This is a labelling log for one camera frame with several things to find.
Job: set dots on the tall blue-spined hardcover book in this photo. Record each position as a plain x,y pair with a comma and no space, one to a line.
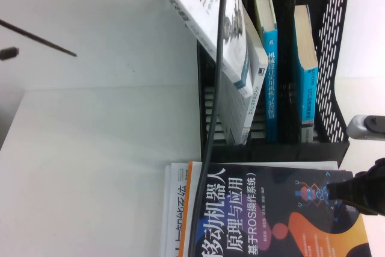
270,88

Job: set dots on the plain white book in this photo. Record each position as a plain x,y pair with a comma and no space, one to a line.
164,209

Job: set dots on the thick blue-spined paperback book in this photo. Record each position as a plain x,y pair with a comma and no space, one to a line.
308,94

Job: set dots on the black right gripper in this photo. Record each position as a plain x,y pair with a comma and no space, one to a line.
382,178

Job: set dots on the dark mobile robot ROS book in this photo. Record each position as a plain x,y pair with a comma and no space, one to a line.
270,209

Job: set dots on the black perforated book stand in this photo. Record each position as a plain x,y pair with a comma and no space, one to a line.
331,58

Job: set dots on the white-spined book with brown cover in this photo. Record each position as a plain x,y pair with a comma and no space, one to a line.
255,94

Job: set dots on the white book with black title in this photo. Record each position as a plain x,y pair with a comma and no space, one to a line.
177,209

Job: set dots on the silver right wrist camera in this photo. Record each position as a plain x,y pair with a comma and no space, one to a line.
356,126

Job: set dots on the white car suspension book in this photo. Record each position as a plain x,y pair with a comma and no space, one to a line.
198,13

